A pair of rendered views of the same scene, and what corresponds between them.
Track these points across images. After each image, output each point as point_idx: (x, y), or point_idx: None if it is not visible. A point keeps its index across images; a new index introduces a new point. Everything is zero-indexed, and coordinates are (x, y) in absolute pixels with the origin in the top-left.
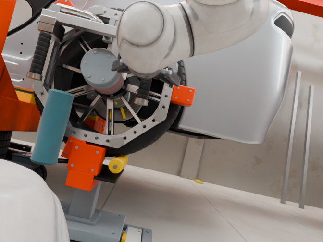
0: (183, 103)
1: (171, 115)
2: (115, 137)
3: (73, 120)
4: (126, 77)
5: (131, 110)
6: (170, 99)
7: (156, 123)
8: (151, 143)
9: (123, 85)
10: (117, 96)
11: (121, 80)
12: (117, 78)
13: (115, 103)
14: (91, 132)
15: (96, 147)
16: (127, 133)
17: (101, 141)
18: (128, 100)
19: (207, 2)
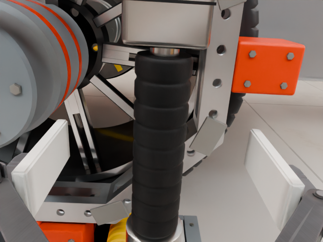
0: (268, 94)
1: (229, 109)
2: (103, 203)
3: (7, 145)
4: (68, 151)
5: (129, 108)
6: (230, 91)
7: (199, 157)
8: (188, 174)
9: (94, 42)
10: (85, 81)
11: (74, 77)
12: (54, 95)
13: (95, 50)
14: (43, 203)
15: (66, 233)
16: (130, 191)
17: (73, 216)
18: (118, 35)
19: None
